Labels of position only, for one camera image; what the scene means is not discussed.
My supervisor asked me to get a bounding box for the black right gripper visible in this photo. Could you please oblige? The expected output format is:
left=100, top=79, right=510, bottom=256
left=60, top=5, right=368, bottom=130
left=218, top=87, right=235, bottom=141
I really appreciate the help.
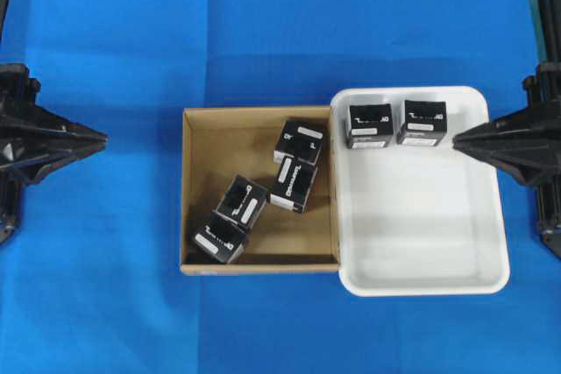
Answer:
left=452, top=62, right=560, bottom=186

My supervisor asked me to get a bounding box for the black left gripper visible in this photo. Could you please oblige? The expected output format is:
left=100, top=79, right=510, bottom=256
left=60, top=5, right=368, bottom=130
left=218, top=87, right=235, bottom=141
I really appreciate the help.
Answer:
left=1, top=63, right=108, bottom=184

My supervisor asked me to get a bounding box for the black box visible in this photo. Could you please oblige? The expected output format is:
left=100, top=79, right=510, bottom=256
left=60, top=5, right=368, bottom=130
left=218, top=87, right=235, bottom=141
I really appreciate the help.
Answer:
left=269, top=156, right=317, bottom=214
left=192, top=211, right=248, bottom=265
left=216, top=175, right=268, bottom=232
left=273, top=120, right=325, bottom=166

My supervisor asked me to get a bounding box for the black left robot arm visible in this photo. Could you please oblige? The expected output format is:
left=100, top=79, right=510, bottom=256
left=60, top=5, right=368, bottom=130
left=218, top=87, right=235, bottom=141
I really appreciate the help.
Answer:
left=1, top=63, right=108, bottom=243

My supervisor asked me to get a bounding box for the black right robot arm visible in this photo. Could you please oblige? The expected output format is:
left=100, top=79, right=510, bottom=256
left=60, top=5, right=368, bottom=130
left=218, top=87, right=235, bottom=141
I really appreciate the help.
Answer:
left=452, top=0, right=560, bottom=257

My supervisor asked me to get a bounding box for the black box tray right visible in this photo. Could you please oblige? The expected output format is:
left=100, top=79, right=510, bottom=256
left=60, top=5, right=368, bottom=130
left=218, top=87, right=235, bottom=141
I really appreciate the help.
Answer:
left=397, top=100, right=447, bottom=147

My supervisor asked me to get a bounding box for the black box tray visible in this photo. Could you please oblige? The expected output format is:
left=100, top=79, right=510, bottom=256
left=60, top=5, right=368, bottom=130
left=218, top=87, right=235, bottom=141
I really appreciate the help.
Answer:
left=397, top=100, right=447, bottom=147
left=346, top=103, right=394, bottom=149

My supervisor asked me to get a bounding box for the black box tray left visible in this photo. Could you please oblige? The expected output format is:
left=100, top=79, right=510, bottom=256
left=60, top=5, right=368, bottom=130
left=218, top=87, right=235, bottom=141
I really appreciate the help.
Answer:
left=346, top=103, right=394, bottom=149

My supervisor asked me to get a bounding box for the brown cardboard box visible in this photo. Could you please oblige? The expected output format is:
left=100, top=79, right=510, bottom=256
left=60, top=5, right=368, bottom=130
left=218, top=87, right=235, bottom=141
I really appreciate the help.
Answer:
left=180, top=106, right=340, bottom=275

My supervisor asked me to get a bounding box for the white plastic tray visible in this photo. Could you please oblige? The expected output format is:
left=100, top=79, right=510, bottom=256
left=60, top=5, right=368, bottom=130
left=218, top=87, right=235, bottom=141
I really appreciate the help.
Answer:
left=330, top=86, right=510, bottom=297

